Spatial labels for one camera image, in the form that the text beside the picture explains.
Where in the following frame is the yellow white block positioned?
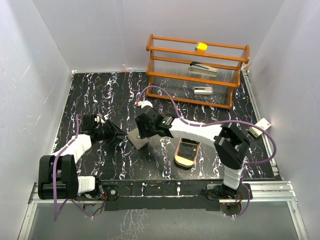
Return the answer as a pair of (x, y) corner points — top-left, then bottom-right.
(194, 42), (208, 53)

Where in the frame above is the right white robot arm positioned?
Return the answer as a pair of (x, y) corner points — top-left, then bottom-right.
(135, 105), (250, 199)

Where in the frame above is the grey black stapler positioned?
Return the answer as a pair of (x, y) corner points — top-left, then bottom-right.
(188, 61), (218, 78)

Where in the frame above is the black credit card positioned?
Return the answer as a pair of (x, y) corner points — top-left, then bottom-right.
(177, 143), (198, 160)

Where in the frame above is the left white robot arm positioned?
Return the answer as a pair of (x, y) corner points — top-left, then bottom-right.
(37, 114), (127, 200)

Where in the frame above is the white card box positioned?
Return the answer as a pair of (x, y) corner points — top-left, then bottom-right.
(249, 118), (272, 138)

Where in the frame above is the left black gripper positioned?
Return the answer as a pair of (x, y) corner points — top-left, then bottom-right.
(94, 119), (128, 147)

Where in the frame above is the orange wooden shelf rack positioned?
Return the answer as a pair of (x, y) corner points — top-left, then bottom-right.
(146, 34), (251, 109)

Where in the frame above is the grey card holder wallet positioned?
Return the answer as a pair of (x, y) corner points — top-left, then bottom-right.
(127, 128), (151, 150)

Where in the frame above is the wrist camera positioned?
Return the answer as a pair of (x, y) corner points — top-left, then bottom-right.
(94, 113), (107, 125)
(136, 100), (153, 109)

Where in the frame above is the small white stapler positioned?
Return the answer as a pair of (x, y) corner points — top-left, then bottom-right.
(193, 86), (213, 95)

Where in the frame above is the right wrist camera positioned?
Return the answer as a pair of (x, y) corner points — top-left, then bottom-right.
(136, 100), (153, 109)

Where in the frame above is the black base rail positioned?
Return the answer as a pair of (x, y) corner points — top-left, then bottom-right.
(77, 179), (253, 211)

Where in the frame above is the oval wooden tray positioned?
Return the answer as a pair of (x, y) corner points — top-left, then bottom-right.
(174, 138), (201, 168)

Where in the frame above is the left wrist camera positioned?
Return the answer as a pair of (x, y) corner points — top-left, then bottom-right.
(94, 113), (107, 125)

